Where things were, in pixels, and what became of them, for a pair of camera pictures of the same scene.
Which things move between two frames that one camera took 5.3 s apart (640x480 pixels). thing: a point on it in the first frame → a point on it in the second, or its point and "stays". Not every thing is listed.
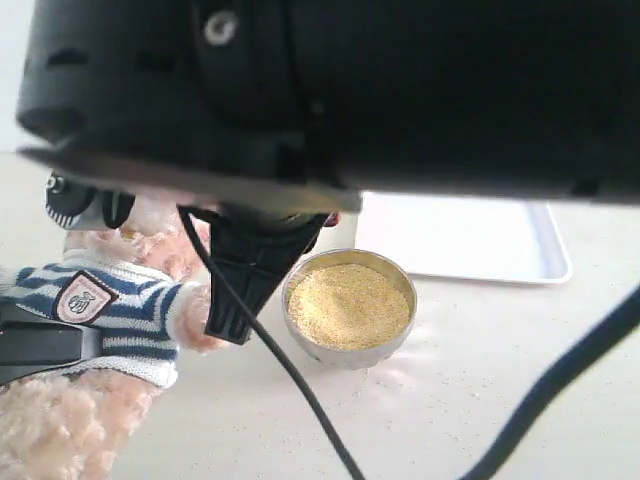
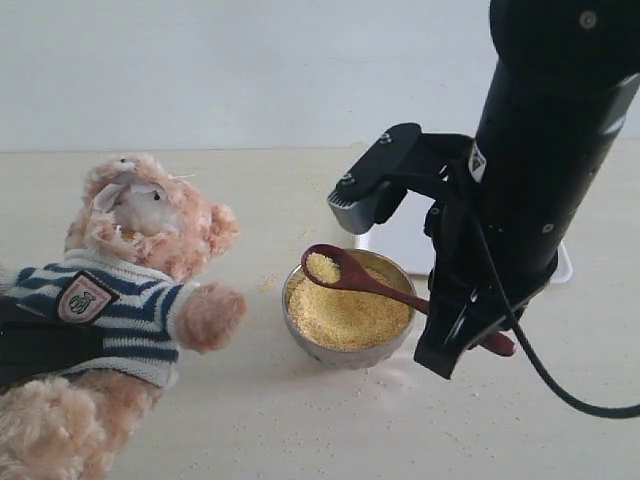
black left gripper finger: [33, 344] stays
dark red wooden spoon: [333, 219] → [326, 266]
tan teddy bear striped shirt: [139, 311] stays
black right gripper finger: [254, 252] → [456, 322]
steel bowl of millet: [348, 309] stays
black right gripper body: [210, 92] → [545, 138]
